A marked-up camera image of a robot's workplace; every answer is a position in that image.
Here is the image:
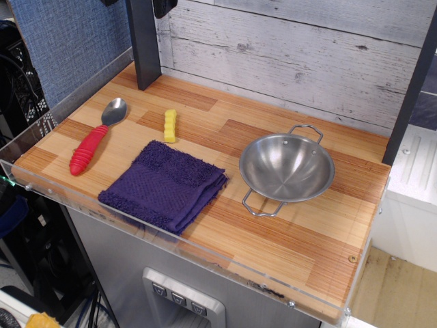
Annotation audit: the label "yellow object at bottom left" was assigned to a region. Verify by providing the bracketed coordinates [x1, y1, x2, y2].
[25, 312, 61, 328]

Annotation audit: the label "dark grey post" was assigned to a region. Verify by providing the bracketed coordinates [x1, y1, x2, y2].
[126, 0, 161, 90]
[382, 9, 436, 165]

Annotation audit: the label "spoon with red handle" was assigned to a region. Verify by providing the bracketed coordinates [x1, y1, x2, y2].
[69, 98, 128, 176]

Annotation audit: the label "purple folded cloth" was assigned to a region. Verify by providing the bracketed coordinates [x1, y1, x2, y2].
[98, 141, 228, 236]

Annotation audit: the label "dark grey left post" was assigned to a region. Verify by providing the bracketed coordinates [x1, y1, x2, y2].
[126, 0, 161, 90]

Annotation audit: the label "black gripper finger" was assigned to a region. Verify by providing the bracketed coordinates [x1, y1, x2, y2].
[152, 0, 178, 19]
[100, 0, 118, 6]

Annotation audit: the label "steel bowl with wire handles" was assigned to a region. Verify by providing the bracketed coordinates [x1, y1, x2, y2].
[239, 124, 335, 217]

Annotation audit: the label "silver button panel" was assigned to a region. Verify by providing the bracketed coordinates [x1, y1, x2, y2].
[142, 267, 226, 327]

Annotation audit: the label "blue fabric partition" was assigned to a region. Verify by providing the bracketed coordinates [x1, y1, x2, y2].
[8, 1, 132, 109]

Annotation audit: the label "dark grey right post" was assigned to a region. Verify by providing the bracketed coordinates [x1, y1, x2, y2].
[382, 9, 436, 165]

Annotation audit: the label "black plastic crate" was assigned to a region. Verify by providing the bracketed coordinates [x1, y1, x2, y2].
[1, 20, 49, 137]

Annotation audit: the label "yellow ridged tube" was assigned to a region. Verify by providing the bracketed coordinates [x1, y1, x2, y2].
[164, 109, 177, 144]

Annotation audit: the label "clear acrylic table guard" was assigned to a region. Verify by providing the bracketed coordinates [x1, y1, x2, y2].
[1, 65, 389, 327]

